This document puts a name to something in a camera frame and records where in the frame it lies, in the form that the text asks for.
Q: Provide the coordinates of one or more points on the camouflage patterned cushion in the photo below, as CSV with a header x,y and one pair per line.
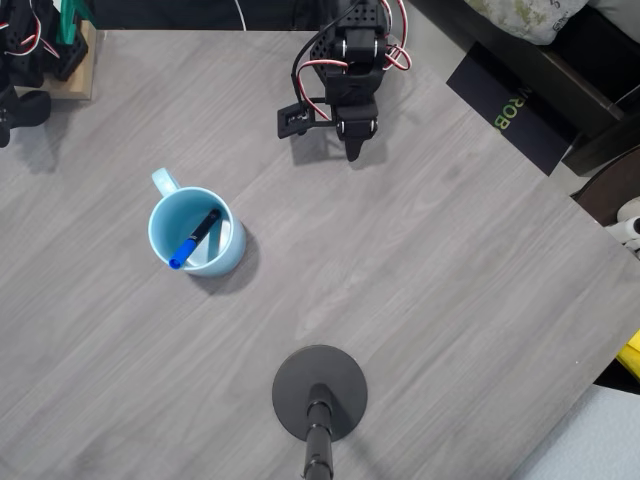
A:
x,y
525,20

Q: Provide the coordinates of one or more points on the white rounded object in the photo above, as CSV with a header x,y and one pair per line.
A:
x,y
631,227

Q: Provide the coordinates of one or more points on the dark brown round stool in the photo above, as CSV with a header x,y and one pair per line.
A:
x,y
605,190

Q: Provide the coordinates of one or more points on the black round base stand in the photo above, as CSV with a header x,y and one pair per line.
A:
x,y
300,380

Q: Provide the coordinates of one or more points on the wooden base board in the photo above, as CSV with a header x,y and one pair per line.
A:
x,y
75,90

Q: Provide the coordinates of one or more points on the light blue ceramic mug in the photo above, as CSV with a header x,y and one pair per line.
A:
x,y
160,235

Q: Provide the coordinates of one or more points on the black box green lettering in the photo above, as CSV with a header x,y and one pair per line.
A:
x,y
510,100

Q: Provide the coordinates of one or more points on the pale grey fabric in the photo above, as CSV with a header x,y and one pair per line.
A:
x,y
600,440

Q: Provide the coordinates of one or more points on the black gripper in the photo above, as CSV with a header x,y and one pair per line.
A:
x,y
356,128

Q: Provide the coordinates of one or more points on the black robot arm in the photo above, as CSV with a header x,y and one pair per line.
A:
x,y
350,82

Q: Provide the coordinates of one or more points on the yellow box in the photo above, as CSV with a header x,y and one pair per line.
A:
x,y
632,355

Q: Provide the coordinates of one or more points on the blue capped black marker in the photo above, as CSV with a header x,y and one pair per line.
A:
x,y
200,235

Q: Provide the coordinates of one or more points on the black gripper camera mount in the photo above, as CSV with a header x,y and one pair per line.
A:
x,y
282,127

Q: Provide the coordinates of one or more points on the green plastic clamp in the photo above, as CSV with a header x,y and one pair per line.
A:
x,y
65,30

